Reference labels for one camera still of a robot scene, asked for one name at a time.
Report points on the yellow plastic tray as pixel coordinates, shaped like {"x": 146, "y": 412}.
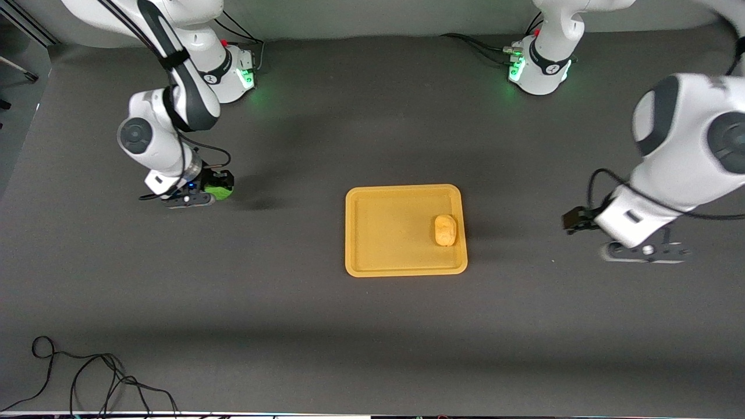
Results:
{"x": 396, "y": 233}

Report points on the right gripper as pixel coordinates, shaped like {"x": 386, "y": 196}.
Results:
{"x": 207, "y": 178}

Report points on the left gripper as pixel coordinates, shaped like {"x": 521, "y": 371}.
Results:
{"x": 589, "y": 217}

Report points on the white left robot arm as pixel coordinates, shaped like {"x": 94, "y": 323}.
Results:
{"x": 692, "y": 139}

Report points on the green apple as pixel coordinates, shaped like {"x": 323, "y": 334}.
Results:
{"x": 221, "y": 192}

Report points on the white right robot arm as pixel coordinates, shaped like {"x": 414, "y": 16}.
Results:
{"x": 186, "y": 87}

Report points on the black metal frame rail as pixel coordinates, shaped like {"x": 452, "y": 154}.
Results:
{"x": 26, "y": 20}

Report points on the yellow-brown potato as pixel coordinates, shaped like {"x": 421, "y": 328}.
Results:
{"x": 445, "y": 230}

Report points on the dark grey table cloth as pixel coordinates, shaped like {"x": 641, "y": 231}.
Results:
{"x": 372, "y": 326}

